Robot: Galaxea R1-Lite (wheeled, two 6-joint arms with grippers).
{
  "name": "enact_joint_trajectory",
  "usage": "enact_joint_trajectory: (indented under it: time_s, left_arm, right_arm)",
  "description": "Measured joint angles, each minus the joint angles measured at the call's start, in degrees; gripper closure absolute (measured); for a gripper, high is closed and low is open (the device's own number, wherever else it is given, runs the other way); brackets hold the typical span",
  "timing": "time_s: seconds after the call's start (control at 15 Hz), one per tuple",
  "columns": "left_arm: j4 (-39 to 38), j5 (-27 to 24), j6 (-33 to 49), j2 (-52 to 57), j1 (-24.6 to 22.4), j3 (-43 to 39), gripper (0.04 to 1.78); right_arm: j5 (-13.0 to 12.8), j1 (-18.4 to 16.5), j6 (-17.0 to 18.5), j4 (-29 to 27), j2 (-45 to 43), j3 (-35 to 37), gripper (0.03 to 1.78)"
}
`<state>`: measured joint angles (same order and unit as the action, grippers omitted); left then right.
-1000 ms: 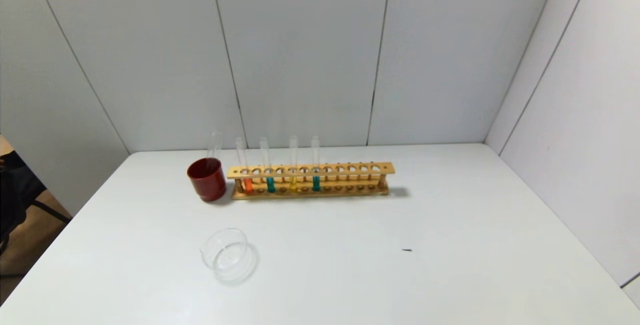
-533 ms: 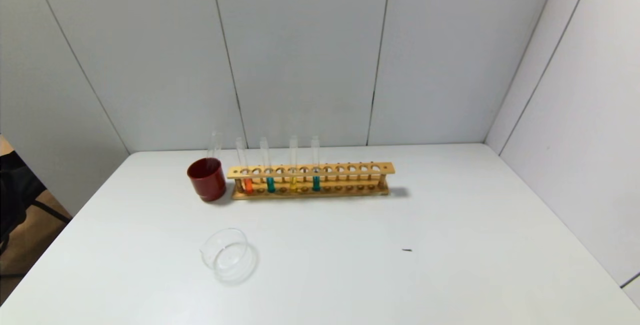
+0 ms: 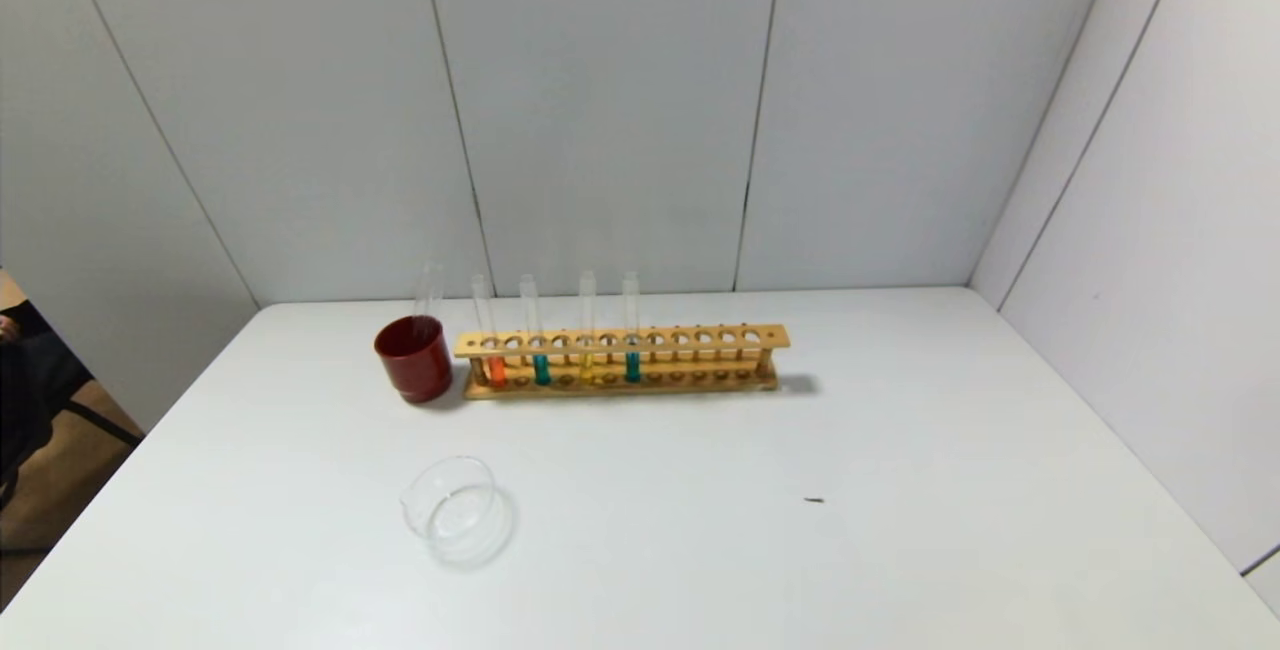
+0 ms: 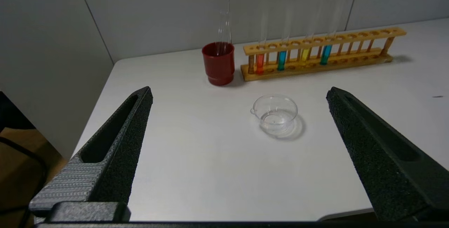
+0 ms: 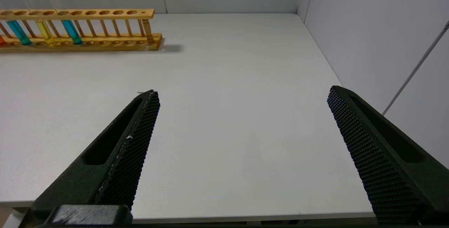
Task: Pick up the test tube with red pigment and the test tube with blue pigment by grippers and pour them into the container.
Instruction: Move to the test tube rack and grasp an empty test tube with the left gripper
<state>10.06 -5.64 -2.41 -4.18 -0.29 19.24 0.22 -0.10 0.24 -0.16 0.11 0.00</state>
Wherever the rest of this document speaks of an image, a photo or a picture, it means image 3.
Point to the test tube with blue pigment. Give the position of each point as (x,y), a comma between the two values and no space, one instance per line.
(541,368)

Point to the test tube with red pigment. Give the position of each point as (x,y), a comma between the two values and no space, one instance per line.
(495,370)

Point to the wooden test tube rack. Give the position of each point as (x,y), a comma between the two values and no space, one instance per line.
(640,340)

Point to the test tube with teal pigment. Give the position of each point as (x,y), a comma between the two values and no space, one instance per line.
(632,366)

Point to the test tube with yellow pigment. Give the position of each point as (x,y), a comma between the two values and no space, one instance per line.
(587,366)

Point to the empty glass test tube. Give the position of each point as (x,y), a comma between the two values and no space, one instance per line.
(429,292)

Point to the dark red cup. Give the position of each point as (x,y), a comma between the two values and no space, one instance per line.
(415,365)

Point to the clear glass beaker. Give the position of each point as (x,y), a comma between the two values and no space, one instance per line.
(455,515)

